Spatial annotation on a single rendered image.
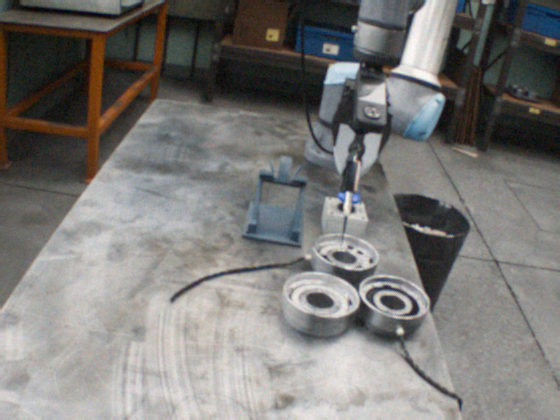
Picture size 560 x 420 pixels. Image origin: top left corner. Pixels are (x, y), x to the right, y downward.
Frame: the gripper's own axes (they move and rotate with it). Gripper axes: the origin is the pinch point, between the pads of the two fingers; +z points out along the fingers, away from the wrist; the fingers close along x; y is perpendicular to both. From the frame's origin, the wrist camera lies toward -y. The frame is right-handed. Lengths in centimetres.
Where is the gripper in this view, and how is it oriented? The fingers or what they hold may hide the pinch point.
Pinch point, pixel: (351, 171)
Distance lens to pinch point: 96.0
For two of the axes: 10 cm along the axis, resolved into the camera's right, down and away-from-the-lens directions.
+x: -9.8, -1.7, -0.2
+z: -1.6, 8.8, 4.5
